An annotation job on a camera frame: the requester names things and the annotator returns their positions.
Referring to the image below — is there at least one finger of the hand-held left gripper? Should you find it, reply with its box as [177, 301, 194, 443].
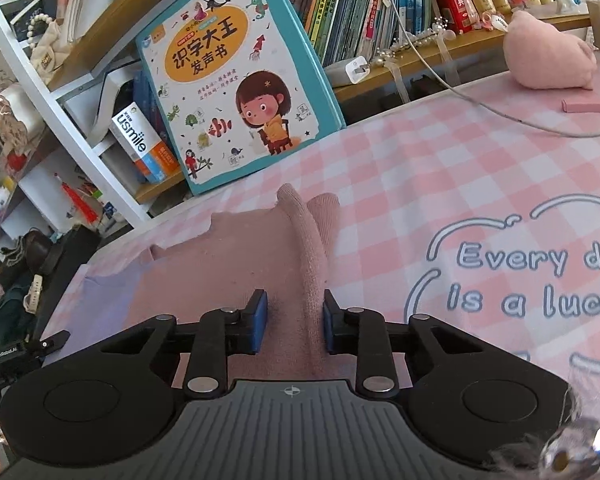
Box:
[27, 329, 72, 359]

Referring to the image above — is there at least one dark green cloth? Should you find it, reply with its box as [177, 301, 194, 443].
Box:
[0, 284, 37, 348]

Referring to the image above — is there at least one grey fluffy object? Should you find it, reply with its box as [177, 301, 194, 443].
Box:
[484, 385, 600, 480]

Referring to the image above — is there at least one black box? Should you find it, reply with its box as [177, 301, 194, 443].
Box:
[29, 224, 102, 343]

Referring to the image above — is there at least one pearl ribbon hair bow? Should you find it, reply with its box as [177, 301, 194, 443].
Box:
[374, 16, 462, 102]

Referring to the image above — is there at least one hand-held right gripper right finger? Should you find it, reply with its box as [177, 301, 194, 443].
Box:
[322, 289, 485, 397]

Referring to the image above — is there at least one pink plush toy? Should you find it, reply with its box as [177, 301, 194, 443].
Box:
[502, 9, 597, 92]

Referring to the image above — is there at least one white bead bracelet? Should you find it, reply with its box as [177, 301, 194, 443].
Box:
[27, 12, 62, 47]

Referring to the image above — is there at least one white wooden bookshelf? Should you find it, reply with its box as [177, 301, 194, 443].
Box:
[0, 0, 600, 248]

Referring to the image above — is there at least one pink flat bar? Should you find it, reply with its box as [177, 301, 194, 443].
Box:
[561, 98, 600, 114]

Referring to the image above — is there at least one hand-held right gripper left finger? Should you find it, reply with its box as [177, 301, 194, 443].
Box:
[98, 289, 270, 396]

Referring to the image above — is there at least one teal children's picture book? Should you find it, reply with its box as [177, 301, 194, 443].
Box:
[135, 0, 347, 196]

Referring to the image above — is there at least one white cable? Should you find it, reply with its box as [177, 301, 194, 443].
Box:
[372, 0, 600, 139]

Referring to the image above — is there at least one red tassel ornament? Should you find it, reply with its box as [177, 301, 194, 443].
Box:
[55, 174, 101, 227]

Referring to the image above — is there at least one row of colourful books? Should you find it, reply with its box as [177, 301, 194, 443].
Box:
[285, 0, 589, 69]

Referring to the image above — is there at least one white and orange toothbrush box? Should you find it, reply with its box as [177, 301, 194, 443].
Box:
[110, 101, 181, 185]

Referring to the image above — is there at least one white watch strap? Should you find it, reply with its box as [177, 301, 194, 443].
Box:
[23, 274, 44, 314]

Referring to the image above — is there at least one pink checked tablecloth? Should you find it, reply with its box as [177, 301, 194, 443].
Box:
[44, 59, 600, 480]

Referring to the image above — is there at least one purple and pink sweater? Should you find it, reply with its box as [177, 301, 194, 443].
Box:
[82, 183, 417, 392]

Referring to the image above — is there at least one white charger plug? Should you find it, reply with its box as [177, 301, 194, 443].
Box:
[324, 55, 372, 87]

